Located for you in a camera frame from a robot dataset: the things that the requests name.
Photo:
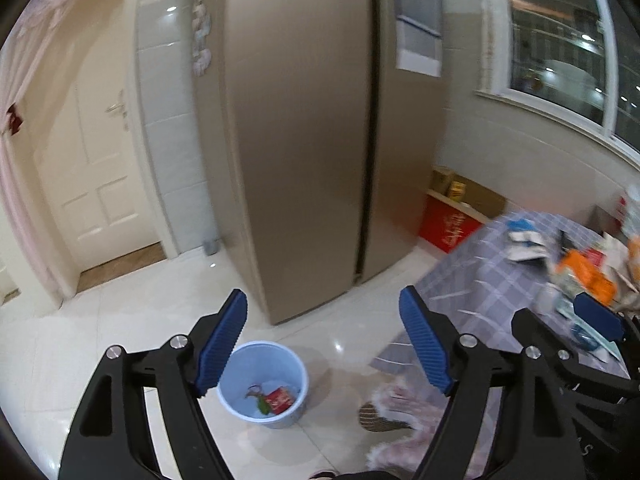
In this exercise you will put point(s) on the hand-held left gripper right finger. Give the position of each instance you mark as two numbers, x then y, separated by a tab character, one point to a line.
425	340

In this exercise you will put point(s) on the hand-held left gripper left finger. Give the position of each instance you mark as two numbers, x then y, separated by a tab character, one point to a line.
222	340

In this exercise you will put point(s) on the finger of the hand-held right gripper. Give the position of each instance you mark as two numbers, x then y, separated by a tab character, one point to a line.
597	316
535	327

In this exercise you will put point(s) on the orange white packet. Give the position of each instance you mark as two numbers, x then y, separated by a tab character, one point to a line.
585	272

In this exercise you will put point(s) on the light blue plastic bin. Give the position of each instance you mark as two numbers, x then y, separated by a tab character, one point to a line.
280	360

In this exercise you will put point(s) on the teal white packet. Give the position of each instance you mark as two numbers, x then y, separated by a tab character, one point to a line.
602	351

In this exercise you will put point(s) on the green brown wrapper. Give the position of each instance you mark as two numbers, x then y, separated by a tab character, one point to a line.
261	404

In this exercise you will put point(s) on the grey checked tablecloth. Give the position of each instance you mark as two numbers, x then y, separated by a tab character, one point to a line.
475	280

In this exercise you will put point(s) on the white flat packet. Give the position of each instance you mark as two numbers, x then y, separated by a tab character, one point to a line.
525	251

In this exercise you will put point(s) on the red printed packet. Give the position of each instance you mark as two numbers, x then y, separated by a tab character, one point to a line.
279	400

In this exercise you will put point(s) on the pink fuzzy slipper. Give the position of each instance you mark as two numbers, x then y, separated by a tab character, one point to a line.
382	412

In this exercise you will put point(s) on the small grey container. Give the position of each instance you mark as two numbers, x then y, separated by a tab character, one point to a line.
210	247

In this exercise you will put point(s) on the blue white packet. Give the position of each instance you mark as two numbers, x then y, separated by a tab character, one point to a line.
520	226

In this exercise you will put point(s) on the red cardboard box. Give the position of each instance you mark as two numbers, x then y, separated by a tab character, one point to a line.
445	225

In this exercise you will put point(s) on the fluffy pink slipper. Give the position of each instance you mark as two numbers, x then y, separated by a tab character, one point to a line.
400	455

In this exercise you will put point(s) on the flat brown cardboard box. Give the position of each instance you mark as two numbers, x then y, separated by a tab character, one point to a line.
482	197

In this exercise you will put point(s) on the yellow printed box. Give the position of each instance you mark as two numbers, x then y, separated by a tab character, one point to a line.
457	191

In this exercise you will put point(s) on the small brown cardboard box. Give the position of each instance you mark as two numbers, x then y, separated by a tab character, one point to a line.
442	180

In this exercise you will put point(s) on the white panel door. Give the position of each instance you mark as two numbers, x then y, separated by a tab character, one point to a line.
100	185

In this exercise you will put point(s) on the gold double-door refrigerator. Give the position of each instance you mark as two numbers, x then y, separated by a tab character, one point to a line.
300	135

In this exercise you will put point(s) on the white framed window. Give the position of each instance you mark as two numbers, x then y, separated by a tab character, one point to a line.
560	35

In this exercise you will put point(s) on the white paper notice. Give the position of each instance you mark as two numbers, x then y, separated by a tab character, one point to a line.
419	50

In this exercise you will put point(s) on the dark red curtain bow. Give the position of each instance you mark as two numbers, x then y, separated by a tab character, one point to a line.
13	120

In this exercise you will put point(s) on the column of white round magnets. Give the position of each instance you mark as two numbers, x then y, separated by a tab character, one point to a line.
201	35

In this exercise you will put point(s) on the small blue framed notice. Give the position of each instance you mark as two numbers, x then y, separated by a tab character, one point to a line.
419	7

